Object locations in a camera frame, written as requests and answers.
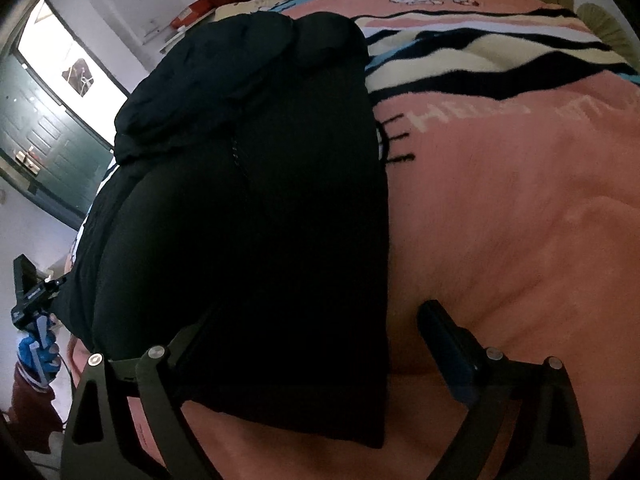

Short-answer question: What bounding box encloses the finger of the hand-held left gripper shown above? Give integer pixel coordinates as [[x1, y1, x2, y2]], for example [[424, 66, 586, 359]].
[[13, 255, 38, 306]]

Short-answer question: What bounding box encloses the person's left hand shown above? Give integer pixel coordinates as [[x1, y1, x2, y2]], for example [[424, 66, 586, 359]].
[[17, 321, 62, 391]]

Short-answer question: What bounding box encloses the white wall shelf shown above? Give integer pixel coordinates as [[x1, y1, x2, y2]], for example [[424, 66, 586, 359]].
[[160, 25, 202, 54]]

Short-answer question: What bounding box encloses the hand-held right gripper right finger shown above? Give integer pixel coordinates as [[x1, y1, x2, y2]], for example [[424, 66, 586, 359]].
[[417, 300, 596, 480]]

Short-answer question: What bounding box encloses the pink cartoon printed blanket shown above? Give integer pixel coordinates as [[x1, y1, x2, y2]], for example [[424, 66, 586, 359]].
[[65, 0, 640, 480]]

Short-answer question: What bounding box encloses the red box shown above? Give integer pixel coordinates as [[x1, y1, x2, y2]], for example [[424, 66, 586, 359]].
[[170, 4, 217, 29]]

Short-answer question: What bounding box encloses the green door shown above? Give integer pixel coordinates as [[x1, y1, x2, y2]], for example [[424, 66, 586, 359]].
[[0, 52, 116, 231]]

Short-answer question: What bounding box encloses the person's left forearm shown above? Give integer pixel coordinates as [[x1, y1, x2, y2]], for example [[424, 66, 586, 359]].
[[0, 360, 68, 453]]

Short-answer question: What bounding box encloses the metal door handle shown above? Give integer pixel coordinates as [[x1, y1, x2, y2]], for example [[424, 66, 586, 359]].
[[15, 150, 41, 176]]

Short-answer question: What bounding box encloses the wall poster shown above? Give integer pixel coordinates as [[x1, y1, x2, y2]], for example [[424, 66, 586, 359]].
[[61, 59, 96, 97]]

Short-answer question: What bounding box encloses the olive ribbed pillow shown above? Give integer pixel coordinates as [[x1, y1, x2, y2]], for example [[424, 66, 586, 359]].
[[577, 2, 636, 68]]

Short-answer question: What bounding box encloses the black hooded jacket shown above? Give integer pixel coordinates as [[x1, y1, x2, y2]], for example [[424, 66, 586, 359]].
[[67, 10, 391, 450]]

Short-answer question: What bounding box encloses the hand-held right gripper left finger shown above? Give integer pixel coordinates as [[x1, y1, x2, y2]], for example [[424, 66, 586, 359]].
[[60, 307, 221, 480]]

